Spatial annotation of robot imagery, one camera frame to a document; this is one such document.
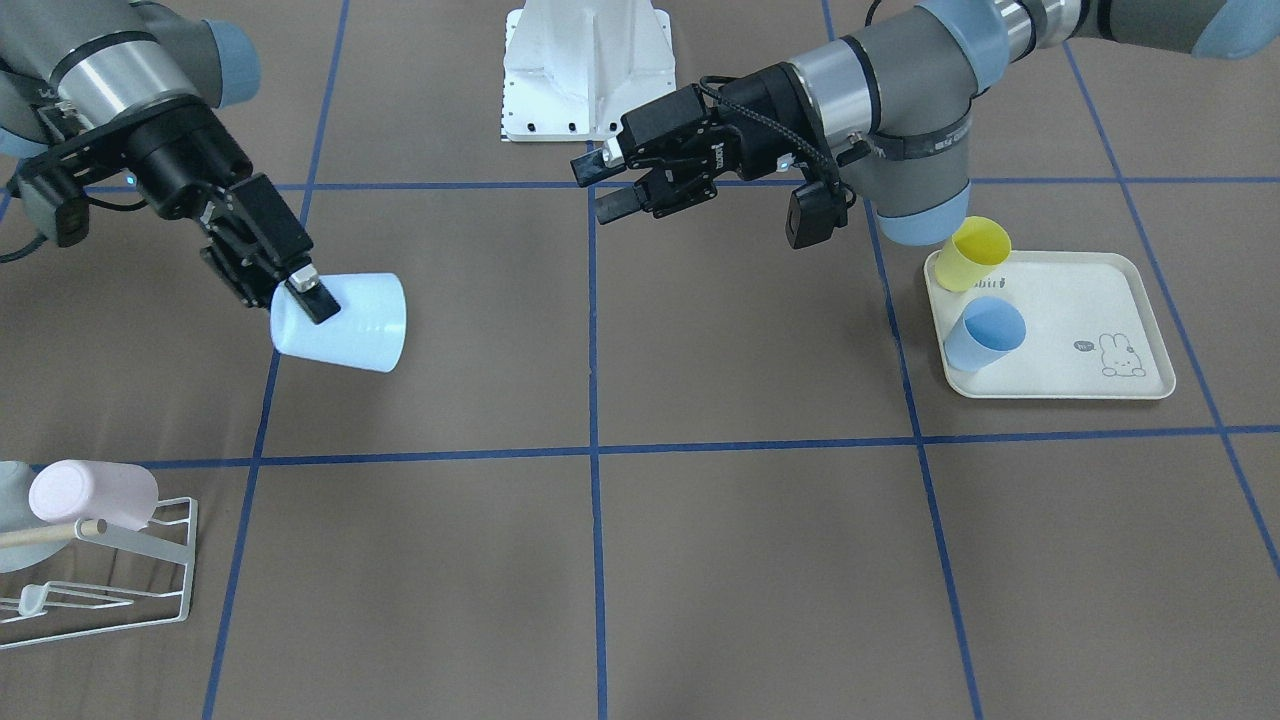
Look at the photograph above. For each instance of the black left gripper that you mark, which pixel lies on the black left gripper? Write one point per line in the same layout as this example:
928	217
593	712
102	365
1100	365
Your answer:
762	112

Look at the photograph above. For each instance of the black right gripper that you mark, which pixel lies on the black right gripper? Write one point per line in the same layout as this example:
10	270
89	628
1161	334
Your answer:
182	167

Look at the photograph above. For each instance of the light blue cup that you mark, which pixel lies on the light blue cup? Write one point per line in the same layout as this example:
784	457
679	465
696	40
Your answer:
367	333
987	329

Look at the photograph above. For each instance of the pink plastic cup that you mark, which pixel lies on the pink plastic cup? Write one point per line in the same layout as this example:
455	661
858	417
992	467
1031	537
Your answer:
123	495

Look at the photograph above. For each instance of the grey plastic cup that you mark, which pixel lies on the grey plastic cup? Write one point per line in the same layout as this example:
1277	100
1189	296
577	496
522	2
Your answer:
16	479

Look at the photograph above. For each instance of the yellow plastic cup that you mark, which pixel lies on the yellow plastic cup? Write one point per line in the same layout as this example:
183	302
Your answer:
977	248

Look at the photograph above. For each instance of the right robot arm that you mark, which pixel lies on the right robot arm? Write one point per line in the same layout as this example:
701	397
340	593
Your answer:
114	105

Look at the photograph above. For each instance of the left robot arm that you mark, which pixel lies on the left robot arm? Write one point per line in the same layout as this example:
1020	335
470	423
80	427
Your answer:
883	114

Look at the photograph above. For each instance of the cream plastic tray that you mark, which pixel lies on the cream plastic tray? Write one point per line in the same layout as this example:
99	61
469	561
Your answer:
1091	330

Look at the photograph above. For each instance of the white camera mast base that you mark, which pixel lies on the white camera mast base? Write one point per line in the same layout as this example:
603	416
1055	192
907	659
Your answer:
573	68

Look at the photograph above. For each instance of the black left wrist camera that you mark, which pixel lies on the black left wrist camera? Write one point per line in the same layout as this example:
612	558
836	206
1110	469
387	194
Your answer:
812	215

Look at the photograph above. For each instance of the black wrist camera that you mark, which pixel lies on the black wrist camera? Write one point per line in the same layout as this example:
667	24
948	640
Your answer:
54	202
812	215

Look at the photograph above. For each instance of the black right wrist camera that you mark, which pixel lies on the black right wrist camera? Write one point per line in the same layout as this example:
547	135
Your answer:
54	202

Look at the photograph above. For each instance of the white wire cup rack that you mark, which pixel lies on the white wire cup rack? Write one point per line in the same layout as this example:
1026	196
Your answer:
69	581

